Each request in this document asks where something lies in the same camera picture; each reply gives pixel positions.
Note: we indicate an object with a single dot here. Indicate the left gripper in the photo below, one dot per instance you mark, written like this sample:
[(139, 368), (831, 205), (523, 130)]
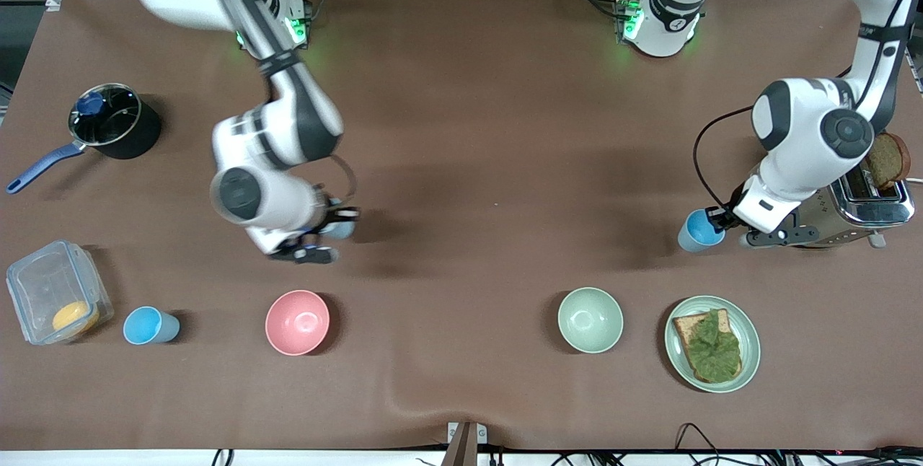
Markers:
[(724, 217)]

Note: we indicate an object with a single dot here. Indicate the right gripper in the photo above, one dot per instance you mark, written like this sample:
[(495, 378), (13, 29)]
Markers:
[(333, 218)]

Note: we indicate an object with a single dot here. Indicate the light blue plastic cup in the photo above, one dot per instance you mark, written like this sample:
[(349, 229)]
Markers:
[(342, 229), (692, 235), (148, 326)]

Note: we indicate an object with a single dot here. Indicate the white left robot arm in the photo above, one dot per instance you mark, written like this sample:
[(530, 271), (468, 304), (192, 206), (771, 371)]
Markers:
[(807, 120)]

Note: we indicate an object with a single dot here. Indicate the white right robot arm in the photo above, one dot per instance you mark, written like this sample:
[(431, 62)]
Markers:
[(288, 112)]

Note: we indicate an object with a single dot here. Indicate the pink bowl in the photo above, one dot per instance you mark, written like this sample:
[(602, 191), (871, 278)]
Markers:
[(297, 322)]

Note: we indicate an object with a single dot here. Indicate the brown bread slice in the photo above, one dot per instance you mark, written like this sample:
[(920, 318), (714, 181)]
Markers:
[(683, 329)]

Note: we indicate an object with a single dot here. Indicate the pale green plate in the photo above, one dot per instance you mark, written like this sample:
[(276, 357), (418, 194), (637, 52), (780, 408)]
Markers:
[(750, 343)]

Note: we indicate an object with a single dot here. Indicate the green lettuce leaf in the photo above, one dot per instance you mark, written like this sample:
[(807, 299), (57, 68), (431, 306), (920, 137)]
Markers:
[(714, 350)]

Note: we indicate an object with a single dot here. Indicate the brown table cloth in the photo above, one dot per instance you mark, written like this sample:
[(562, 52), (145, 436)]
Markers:
[(461, 163)]

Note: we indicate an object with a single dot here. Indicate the beige and chrome toaster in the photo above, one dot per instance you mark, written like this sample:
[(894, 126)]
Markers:
[(865, 210)]

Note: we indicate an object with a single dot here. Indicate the pale green bowl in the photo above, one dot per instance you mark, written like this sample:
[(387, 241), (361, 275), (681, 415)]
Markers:
[(590, 320)]

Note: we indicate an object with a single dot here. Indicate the dark toast slice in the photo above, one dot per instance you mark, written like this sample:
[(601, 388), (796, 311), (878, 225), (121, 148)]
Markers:
[(888, 159)]

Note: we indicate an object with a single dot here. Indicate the glass lid with blue knob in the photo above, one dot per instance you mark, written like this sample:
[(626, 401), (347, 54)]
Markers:
[(108, 112)]

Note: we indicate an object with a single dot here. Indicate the orange round fruit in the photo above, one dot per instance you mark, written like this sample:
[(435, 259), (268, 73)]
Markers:
[(75, 317)]

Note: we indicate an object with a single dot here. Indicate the clear plastic food container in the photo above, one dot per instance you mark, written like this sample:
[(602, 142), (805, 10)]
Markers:
[(43, 286)]

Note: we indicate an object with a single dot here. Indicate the metal table clamp bracket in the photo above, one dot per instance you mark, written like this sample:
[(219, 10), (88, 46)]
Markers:
[(465, 441)]

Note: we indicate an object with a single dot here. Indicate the metal corner bracket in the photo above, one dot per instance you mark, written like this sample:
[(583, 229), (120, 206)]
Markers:
[(55, 1)]

